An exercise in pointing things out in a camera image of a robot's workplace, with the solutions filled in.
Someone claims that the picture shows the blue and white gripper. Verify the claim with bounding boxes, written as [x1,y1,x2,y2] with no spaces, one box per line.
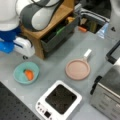
[0,31,35,57]

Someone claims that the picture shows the pink pan with white handle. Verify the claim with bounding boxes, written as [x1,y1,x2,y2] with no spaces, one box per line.
[65,49,92,80]

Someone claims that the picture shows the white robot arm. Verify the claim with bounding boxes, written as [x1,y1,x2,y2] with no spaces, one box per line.
[0,0,64,57]

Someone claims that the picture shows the teal bowl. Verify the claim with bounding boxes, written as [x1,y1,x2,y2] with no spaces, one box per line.
[13,62,40,85]

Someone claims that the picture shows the orange carrot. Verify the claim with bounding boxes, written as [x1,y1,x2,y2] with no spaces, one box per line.
[24,70,34,80]

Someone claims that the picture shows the green item in drawer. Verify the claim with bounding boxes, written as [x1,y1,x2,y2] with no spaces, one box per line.
[56,26,65,34]

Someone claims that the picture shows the open grey drawer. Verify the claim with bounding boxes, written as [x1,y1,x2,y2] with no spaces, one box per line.
[41,17,79,52]

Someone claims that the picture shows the yellow item in drawer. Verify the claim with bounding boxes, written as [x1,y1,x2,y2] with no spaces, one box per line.
[66,17,74,24]

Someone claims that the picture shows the wooden shelf cabinet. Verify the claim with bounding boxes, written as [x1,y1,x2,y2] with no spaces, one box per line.
[21,0,74,59]

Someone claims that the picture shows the small orange object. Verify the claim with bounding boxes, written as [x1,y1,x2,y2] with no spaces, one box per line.
[78,27,87,32]

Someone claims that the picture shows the silver toaster oven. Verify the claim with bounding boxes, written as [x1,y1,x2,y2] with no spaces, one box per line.
[89,64,120,120]

